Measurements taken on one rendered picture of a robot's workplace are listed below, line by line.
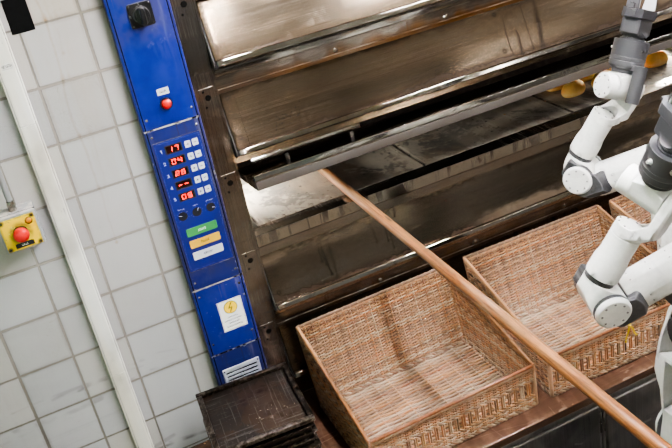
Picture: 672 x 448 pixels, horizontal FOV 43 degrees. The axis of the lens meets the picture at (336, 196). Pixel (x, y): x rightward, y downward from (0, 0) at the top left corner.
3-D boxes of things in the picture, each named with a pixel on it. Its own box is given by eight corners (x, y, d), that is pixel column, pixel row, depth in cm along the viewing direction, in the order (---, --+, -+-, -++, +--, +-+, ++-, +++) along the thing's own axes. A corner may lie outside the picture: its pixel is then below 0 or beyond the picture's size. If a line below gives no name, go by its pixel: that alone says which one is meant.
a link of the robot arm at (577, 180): (588, 194, 240) (665, 167, 227) (575, 211, 230) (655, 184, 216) (570, 158, 239) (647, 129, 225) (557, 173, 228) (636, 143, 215)
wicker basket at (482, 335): (308, 394, 278) (291, 325, 266) (455, 328, 295) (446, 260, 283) (376, 487, 237) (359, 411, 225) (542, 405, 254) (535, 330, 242)
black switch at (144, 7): (132, 29, 215) (120, -13, 210) (155, 23, 217) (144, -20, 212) (135, 32, 212) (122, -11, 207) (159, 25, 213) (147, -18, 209)
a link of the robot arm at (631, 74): (628, 55, 223) (617, 98, 225) (598, 50, 218) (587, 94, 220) (661, 62, 213) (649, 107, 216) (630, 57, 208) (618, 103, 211)
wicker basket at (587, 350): (467, 323, 297) (458, 255, 285) (601, 267, 312) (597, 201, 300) (551, 401, 255) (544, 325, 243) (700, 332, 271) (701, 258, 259)
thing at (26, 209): (5, 245, 224) (-8, 211, 219) (44, 232, 227) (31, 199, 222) (7, 256, 218) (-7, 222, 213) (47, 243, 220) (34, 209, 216)
